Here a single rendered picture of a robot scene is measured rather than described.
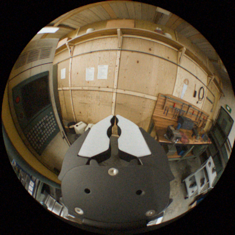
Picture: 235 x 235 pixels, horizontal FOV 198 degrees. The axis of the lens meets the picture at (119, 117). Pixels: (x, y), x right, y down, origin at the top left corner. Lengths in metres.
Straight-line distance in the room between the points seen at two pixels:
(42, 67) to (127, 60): 1.35
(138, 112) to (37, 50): 1.99
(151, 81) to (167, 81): 0.35
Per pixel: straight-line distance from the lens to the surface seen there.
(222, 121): 3.71
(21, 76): 0.78
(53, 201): 1.20
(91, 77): 1.76
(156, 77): 1.58
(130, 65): 1.54
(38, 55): 0.86
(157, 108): 1.64
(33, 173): 0.42
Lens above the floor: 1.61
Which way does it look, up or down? 33 degrees down
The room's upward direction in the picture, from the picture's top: 7 degrees clockwise
